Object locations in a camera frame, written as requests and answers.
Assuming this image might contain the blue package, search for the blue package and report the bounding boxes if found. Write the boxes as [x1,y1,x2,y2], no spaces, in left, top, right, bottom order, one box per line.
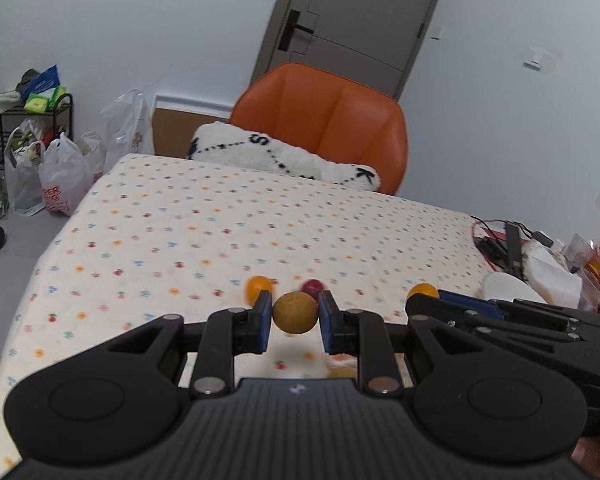
[16,65,60,102]

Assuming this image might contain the clear plastic cup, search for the clear plastic cup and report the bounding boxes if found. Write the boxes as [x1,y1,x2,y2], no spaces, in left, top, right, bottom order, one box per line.
[562,234,595,273]

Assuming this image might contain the white fluffy cushion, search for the white fluffy cushion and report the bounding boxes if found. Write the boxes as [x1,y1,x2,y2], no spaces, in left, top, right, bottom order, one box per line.
[186,122,381,192]

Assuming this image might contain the orange leather chair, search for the orange leather chair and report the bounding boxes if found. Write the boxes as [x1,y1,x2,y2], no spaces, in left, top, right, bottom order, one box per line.
[230,63,408,195]

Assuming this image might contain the black door handle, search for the black door handle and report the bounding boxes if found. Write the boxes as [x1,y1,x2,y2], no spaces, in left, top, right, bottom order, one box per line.
[277,9,314,52]

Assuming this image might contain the black power adapter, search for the black power adapter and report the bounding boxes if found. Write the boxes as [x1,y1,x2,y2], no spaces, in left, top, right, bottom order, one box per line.
[531,231,554,248]

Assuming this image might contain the brown longan fruit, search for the brown longan fruit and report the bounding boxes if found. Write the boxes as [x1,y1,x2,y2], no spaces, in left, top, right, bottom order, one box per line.
[273,292,318,335]

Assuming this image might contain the small kumquat orange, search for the small kumquat orange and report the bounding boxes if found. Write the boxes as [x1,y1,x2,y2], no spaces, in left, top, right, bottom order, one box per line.
[244,275,274,307]

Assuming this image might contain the white red shopping bag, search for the white red shopping bag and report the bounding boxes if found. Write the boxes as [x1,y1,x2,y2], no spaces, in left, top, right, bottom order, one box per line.
[38,133,93,217]

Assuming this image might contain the floral tablecloth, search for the floral tablecloth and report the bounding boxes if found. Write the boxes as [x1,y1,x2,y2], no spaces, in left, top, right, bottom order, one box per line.
[0,155,489,477]

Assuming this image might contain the cardboard box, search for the cardboard box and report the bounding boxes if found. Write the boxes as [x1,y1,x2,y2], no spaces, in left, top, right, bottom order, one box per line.
[152,107,227,158]

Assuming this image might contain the black phone stand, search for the black phone stand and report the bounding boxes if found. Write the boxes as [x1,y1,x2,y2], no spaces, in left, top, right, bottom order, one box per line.
[471,217,528,281]

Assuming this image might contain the white plate blue rim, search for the white plate blue rim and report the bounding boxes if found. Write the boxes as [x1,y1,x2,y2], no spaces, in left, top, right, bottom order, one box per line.
[481,272,545,304]

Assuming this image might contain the green tissue pack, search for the green tissue pack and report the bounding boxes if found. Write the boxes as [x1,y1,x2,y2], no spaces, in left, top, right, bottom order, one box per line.
[23,86,66,114]

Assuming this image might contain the clear plastic bag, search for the clear plastic bag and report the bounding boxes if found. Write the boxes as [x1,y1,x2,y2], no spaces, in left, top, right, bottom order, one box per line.
[100,90,155,172]

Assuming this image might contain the black metal shelf rack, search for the black metal shelf rack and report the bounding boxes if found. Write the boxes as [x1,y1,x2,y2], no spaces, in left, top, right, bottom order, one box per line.
[0,91,74,171]

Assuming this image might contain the small red apple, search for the small red apple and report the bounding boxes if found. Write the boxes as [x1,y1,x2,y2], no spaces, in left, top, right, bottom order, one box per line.
[300,278,325,301]

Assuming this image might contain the grey door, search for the grey door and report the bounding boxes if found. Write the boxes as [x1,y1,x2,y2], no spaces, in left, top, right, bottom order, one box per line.
[252,0,438,99]

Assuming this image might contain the white tissue paper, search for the white tissue paper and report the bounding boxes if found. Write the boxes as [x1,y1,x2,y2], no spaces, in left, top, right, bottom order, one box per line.
[522,240,582,309]

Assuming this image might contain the white wall switch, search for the white wall switch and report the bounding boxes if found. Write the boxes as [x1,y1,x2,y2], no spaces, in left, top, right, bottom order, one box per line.
[522,47,557,72]

